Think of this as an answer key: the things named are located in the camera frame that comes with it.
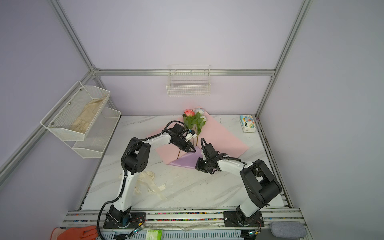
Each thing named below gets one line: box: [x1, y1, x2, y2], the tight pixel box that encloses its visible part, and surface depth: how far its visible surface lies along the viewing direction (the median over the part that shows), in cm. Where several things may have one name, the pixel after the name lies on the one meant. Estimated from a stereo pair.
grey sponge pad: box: [270, 221, 307, 239], surface depth 70 cm
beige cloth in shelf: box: [70, 96, 107, 134], surface depth 81 cm
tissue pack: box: [239, 115, 257, 133], surface depth 112 cm
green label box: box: [145, 229, 163, 240], surface depth 70 cm
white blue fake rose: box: [195, 108, 207, 145], surface depth 116 cm
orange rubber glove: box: [50, 225, 99, 240], surface depth 70 cm
